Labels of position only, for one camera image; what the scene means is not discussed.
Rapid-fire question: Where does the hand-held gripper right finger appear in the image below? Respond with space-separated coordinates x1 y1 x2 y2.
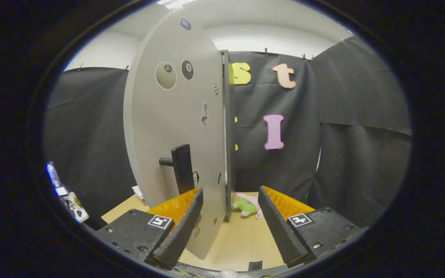
258 186 370 269

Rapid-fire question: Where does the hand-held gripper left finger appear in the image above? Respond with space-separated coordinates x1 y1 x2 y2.
94 187 204 270

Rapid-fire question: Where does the black door handle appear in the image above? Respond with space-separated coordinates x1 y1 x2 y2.
159 144 195 195

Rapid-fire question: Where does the grey shoe cabinet door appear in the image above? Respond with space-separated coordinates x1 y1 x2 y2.
123 7 227 260

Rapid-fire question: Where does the grey shoe cabinet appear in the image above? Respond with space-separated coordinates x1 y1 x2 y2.
219 49 235 222

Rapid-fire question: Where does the green and pink plush toy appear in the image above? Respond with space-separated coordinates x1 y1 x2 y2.
232 193 263 219

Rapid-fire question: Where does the white patterned object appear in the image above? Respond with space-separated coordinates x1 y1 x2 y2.
62 192 90 224

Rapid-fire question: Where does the black backdrop cloth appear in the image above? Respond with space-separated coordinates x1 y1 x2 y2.
44 36 412 228

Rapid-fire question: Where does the long ceiling light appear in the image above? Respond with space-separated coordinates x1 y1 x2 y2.
157 0 198 9

